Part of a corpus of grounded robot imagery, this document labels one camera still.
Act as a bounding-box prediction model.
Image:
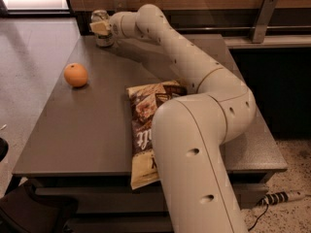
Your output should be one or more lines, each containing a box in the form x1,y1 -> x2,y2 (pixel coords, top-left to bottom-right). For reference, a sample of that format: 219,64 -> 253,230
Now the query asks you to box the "grey metal bracket right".
250,0 -> 279,44

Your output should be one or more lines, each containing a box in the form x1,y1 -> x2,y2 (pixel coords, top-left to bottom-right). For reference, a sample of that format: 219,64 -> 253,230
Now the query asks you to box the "grey lower drawer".
67,215 -> 174,233

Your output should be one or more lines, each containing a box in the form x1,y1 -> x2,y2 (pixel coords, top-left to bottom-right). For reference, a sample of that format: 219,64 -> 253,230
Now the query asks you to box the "grey upper drawer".
34,183 -> 269,215

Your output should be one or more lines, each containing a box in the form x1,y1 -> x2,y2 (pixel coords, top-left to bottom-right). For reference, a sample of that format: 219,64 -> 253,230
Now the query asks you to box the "black power cable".
247,204 -> 270,232

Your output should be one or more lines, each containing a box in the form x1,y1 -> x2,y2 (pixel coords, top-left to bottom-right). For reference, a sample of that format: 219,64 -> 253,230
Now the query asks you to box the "sea salt chips bag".
127,81 -> 188,189

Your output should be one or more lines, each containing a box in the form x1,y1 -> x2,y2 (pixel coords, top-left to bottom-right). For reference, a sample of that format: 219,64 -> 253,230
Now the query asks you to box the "horizontal metal rail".
174,25 -> 276,33

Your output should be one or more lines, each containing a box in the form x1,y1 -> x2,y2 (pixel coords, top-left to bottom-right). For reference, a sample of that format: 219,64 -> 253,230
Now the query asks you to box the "dark chair seat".
0,181 -> 79,233

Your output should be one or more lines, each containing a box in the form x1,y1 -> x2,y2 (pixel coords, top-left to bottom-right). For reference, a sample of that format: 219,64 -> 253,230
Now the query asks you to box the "grey metal bracket left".
113,0 -> 127,12

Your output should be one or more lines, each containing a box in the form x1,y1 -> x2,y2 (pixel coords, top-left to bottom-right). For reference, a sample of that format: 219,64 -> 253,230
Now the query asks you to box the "white green 7up can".
91,10 -> 114,48

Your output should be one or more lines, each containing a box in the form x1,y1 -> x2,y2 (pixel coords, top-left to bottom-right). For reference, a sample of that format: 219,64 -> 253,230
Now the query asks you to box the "white power strip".
257,190 -> 306,206

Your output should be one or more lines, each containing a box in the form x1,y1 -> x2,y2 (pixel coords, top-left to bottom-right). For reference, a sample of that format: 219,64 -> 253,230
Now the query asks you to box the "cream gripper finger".
89,21 -> 99,34

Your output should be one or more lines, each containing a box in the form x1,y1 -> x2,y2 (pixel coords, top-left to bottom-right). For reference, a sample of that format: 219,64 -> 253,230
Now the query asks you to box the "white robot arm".
90,4 -> 257,233

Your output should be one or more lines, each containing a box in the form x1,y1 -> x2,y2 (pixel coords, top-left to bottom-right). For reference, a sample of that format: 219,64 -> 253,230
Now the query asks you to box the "grey metal bracket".
113,0 -> 127,12
250,0 -> 279,44

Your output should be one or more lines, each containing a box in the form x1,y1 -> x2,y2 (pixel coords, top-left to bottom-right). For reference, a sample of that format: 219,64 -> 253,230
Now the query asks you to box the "orange fruit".
63,63 -> 88,87

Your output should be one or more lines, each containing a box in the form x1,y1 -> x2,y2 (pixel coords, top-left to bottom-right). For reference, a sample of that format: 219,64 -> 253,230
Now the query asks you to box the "grey drawer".
67,215 -> 174,233
34,183 -> 269,215

